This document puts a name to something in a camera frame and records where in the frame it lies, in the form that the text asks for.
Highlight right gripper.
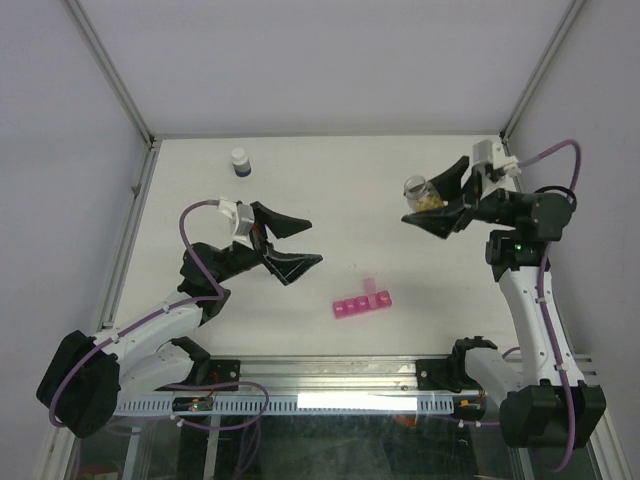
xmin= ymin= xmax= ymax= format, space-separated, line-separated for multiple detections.
xmin=402 ymin=154 xmax=524 ymax=237

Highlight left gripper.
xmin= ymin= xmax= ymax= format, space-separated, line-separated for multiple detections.
xmin=212 ymin=202 xmax=322 ymax=284

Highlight clear bottle yellow capsules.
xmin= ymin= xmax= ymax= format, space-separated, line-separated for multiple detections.
xmin=403 ymin=175 xmax=446 ymax=212

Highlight pink weekly pill organizer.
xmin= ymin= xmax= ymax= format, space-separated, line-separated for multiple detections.
xmin=332 ymin=277 xmax=393 ymax=320

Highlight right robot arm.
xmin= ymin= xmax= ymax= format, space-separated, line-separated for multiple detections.
xmin=402 ymin=156 xmax=606 ymax=451

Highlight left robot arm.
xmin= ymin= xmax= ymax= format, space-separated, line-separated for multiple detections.
xmin=36 ymin=198 xmax=323 ymax=439

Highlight white capped pill bottle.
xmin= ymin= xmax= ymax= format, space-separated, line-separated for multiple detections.
xmin=231 ymin=147 xmax=252 ymax=177

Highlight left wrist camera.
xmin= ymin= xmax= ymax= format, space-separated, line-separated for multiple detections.
xmin=217 ymin=198 xmax=255 ymax=249

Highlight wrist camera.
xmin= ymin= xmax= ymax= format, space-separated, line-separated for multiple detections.
xmin=472 ymin=139 xmax=521 ymax=192
xmin=217 ymin=198 xmax=255 ymax=249

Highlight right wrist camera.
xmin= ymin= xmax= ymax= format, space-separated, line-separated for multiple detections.
xmin=472 ymin=139 xmax=521 ymax=192

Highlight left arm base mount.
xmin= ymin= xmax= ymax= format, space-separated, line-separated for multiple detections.
xmin=159 ymin=336 xmax=241 ymax=391

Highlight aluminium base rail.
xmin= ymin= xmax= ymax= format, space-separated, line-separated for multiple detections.
xmin=124 ymin=355 xmax=601 ymax=396

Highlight white slotted cable duct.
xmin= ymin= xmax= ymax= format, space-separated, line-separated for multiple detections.
xmin=115 ymin=393 xmax=455 ymax=417

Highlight left aluminium frame post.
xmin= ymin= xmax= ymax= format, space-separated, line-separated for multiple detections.
xmin=64 ymin=0 xmax=161 ymax=151

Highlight aluminium frame post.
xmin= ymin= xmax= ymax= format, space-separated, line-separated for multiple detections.
xmin=64 ymin=0 xmax=161 ymax=151
xmin=500 ymin=0 xmax=590 ymax=144

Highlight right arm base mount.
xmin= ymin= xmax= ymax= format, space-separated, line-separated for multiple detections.
xmin=415 ymin=335 xmax=526 ymax=419

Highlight right aluminium frame post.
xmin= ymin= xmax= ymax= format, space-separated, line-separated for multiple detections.
xmin=500 ymin=0 xmax=590 ymax=144

